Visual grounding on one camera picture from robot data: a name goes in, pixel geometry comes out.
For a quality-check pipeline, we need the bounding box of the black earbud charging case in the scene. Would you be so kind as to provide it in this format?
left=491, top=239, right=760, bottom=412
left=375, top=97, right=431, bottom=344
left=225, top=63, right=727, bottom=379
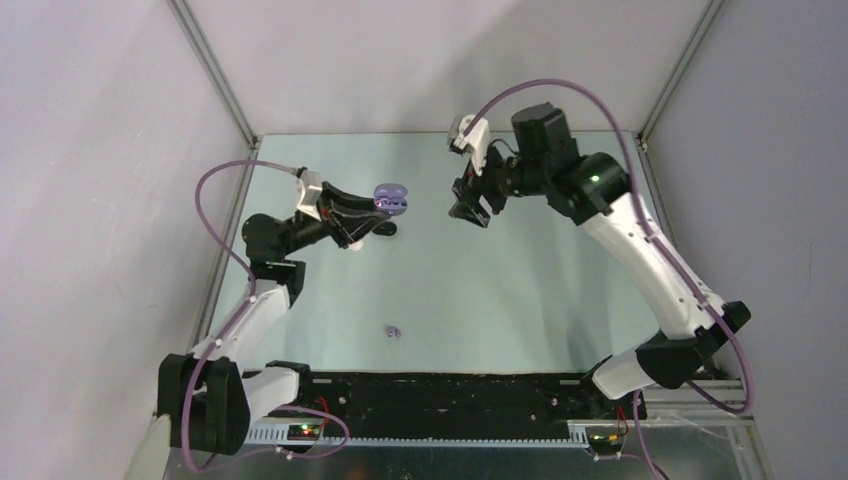
left=372, top=222, right=398, bottom=237

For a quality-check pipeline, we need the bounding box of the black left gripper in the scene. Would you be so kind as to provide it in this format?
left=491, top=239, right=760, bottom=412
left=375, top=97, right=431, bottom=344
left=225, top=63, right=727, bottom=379
left=281, top=181, right=389, bottom=257

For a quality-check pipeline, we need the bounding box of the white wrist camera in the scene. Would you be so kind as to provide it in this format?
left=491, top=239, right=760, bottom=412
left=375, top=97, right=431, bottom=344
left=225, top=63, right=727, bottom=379
left=447, top=114, right=491, bottom=176
left=296, top=167, right=323, bottom=221

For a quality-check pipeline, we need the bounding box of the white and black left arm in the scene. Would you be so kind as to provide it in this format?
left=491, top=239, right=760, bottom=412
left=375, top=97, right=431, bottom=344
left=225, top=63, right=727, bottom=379
left=157, top=182, right=408, bottom=455

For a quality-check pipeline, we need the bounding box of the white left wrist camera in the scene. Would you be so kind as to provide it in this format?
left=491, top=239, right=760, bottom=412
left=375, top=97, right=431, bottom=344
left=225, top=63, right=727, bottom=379
left=296, top=167, right=323, bottom=221

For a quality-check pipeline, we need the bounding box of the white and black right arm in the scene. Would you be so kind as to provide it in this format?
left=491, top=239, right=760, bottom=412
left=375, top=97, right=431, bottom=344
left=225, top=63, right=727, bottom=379
left=447, top=103, right=751, bottom=418

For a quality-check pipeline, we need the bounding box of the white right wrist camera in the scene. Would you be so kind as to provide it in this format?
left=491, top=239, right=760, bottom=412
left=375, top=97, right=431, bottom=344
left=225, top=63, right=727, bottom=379
left=447, top=114, right=491, bottom=176

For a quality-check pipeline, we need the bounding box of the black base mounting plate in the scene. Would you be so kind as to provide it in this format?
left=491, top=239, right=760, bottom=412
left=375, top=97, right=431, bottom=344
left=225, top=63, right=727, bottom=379
left=295, top=371, right=647, bottom=442

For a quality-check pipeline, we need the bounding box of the purple earbud charging case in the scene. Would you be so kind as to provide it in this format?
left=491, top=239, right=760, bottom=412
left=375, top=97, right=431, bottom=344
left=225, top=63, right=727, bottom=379
left=373, top=183, right=408, bottom=216

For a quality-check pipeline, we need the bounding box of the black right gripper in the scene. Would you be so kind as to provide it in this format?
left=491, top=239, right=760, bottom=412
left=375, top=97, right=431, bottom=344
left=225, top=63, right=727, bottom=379
left=448, top=138, right=548, bottom=229

